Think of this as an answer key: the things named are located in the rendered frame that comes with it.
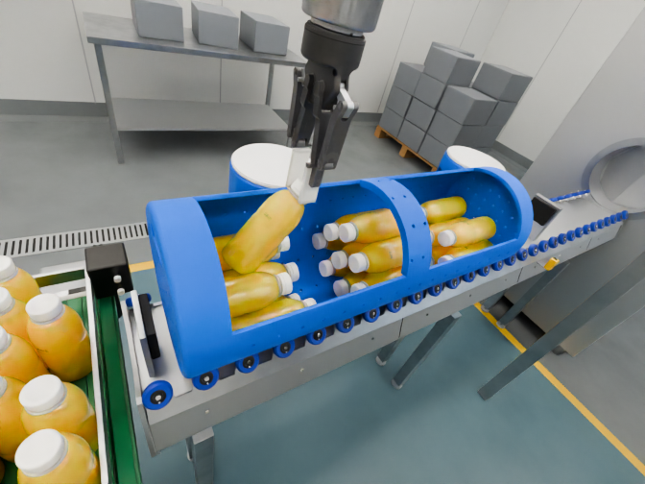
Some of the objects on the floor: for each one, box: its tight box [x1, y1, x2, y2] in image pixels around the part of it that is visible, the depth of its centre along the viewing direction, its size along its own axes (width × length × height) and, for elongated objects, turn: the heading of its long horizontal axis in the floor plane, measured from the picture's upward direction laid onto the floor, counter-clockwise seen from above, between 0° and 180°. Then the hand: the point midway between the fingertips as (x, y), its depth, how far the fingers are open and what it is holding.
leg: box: [190, 426, 214, 484], centre depth 98 cm, size 6×6×63 cm
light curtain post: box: [477, 251, 645, 400], centre depth 121 cm, size 6×6×170 cm
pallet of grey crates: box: [374, 41, 533, 172], centre depth 387 cm, size 120×80×119 cm
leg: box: [496, 260, 570, 328], centre depth 198 cm, size 6×6×63 cm
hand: (303, 176), depth 50 cm, fingers closed on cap, 4 cm apart
